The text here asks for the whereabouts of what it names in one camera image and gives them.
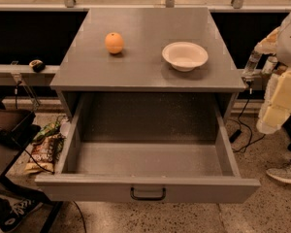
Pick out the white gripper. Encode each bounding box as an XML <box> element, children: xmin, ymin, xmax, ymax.
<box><xmin>254</xmin><ymin>27</ymin><xmax>291</xmax><ymax>134</ymax></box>

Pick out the grey top drawer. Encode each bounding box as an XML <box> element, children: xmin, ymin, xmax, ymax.
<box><xmin>36</xmin><ymin>92</ymin><xmax>260</xmax><ymax>203</ymax></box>

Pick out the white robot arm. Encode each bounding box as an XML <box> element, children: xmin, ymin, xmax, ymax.
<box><xmin>254</xmin><ymin>12</ymin><xmax>291</xmax><ymax>134</ymax></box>

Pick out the grey drawer cabinet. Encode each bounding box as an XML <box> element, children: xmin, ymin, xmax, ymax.
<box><xmin>50</xmin><ymin>7</ymin><xmax>245</xmax><ymax>116</ymax></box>

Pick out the clear plastic water bottle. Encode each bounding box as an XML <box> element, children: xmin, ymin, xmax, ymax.
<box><xmin>242</xmin><ymin>50</ymin><xmax>262</xmax><ymax>79</ymax></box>

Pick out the grey knit sneaker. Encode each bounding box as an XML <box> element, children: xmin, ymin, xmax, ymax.
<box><xmin>266</xmin><ymin>161</ymin><xmax>291</xmax><ymax>184</ymax></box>

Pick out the white bowl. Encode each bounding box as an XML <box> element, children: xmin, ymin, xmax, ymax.
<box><xmin>162</xmin><ymin>42</ymin><xmax>209</xmax><ymax>72</ymax></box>

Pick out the orange fruit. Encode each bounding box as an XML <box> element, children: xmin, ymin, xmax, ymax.
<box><xmin>105</xmin><ymin>32</ymin><xmax>124</xmax><ymax>54</ymax></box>

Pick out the green snack bag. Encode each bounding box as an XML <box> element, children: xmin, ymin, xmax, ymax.
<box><xmin>33</xmin><ymin>120</ymin><xmax>60</xmax><ymax>144</ymax></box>

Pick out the brown snack bag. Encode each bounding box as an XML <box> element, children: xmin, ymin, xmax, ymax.
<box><xmin>24</xmin><ymin>134</ymin><xmax>65</xmax><ymax>174</ymax></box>

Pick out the tape measure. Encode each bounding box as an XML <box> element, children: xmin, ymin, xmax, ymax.
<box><xmin>29</xmin><ymin>59</ymin><xmax>46</xmax><ymax>73</ymax></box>

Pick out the black cart with tray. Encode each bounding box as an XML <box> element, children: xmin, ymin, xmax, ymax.
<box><xmin>0</xmin><ymin>100</ymin><xmax>63</xmax><ymax>233</ymax></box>

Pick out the black white sneaker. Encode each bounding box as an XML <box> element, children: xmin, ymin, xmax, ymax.
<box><xmin>0</xmin><ymin>199</ymin><xmax>43</xmax><ymax>233</ymax></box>

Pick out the black top drawer handle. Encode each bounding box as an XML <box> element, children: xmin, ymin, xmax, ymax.
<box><xmin>130</xmin><ymin>187</ymin><xmax>166</xmax><ymax>201</ymax></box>

